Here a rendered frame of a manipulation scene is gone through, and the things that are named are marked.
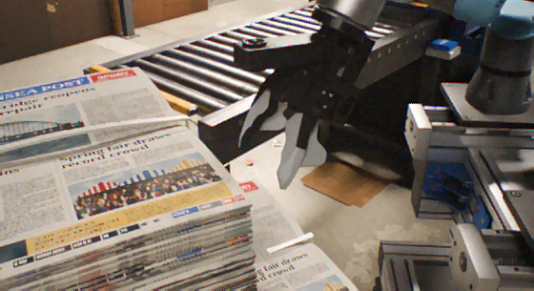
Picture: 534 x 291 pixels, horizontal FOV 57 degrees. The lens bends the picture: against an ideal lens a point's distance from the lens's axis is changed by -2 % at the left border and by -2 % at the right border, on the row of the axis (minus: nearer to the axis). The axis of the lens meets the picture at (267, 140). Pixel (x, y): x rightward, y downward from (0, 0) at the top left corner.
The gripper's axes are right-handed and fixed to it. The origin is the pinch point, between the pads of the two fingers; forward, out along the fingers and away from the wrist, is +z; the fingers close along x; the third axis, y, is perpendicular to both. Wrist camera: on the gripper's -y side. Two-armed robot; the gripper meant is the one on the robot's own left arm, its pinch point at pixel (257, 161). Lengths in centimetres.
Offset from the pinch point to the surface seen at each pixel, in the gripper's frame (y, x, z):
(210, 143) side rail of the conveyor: 21, 47, 15
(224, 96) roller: 28, 61, 6
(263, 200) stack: 13.7, 11.9, 10.4
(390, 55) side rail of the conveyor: 89, 75, -23
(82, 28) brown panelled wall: 68, 391, 57
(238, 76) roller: 36, 72, 2
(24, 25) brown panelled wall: 22, 374, 68
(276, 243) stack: 10.8, 1.6, 12.1
